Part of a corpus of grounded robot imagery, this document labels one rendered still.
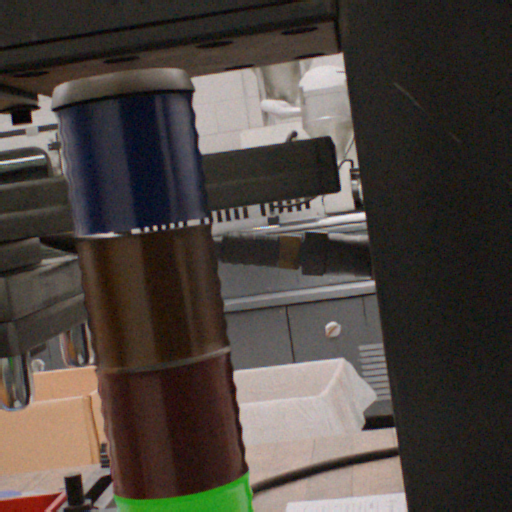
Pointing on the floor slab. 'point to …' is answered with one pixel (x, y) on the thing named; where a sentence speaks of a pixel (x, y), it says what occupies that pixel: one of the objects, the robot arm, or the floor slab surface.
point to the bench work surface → (343, 489)
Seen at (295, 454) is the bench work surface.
